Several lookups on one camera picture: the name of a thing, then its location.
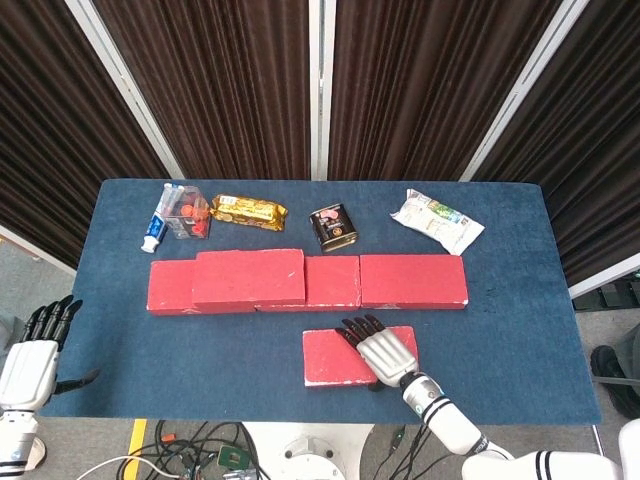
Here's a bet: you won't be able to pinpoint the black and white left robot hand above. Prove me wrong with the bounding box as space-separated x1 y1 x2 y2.
0 294 101 411

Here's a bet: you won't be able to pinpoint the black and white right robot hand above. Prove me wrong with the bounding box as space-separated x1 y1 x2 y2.
334 313 420 392

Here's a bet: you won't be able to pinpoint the red brick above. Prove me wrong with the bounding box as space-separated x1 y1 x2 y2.
302 325 420 391
254 255 363 314
359 253 471 310
191 248 307 314
147 258 256 319

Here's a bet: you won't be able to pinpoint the yellow floor tape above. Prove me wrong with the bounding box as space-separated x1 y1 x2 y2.
122 418 149 480

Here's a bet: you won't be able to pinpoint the black tin can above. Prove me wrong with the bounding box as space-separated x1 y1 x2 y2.
308 208 360 253

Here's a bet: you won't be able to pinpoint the white snack bag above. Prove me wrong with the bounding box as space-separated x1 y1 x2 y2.
389 188 486 255

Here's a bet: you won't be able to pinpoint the blue felt table cover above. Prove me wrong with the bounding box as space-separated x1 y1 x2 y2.
38 178 602 426

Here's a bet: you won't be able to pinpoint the green circuit board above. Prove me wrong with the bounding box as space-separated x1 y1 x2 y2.
218 444 251 471

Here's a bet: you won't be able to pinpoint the blue and white toothpaste tube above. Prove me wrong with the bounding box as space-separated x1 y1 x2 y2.
140 187 176 254

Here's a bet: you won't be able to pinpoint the gold snack package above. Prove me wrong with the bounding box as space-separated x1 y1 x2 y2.
208 193 290 233

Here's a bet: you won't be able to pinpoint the clear box with red caps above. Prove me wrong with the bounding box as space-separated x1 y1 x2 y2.
162 183 214 241

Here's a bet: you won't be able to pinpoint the dark brown pleated partition panel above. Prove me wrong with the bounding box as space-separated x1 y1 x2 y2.
0 0 174 269
472 0 640 289
92 0 314 181
327 0 564 182

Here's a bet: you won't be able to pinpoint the black cables with green plug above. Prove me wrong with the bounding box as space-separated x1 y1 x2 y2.
384 423 436 480

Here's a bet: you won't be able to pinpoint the white partition frame post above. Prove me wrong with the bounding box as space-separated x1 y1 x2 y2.
308 0 337 181
63 0 187 180
0 224 76 274
568 257 640 299
458 0 592 182

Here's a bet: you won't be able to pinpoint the white floor cable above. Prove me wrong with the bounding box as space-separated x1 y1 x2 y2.
74 453 174 480

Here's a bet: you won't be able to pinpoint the black floor cable tangle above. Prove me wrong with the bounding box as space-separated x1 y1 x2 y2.
144 419 261 480

